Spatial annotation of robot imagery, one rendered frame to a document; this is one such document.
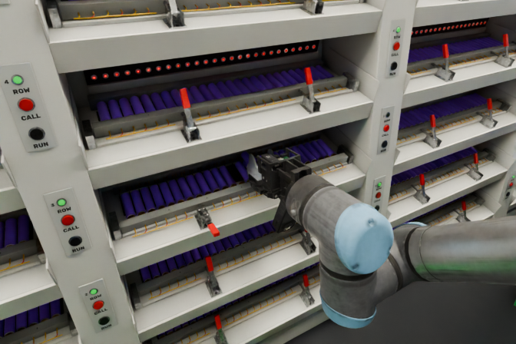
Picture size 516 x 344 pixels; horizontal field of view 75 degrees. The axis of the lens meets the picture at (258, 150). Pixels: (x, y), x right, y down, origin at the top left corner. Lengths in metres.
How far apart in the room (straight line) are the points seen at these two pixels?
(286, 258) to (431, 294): 0.64
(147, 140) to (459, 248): 0.52
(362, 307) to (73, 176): 0.50
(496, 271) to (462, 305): 0.87
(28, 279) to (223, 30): 0.54
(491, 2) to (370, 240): 0.76
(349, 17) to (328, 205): 0.38
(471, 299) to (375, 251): 0.93
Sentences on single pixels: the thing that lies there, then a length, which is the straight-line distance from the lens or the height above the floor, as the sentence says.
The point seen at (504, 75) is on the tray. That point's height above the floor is 0.71.
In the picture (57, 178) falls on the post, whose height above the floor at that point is 0.73.
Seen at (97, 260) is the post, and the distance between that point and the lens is 0.69.
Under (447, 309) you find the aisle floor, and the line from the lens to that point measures 1.36.
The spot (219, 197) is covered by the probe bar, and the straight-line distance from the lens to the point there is 0.73.
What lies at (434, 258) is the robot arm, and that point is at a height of 0.60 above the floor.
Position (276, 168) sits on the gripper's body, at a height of 0.66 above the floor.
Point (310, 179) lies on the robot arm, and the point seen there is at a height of 0.68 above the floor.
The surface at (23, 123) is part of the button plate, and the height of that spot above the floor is 0.82.
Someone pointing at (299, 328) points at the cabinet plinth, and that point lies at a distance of 1.17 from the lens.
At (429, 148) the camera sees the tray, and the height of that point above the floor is 0.54.
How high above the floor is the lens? 0.97
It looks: 25 degrees down
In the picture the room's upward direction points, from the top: 3 degrees counter-clockwise
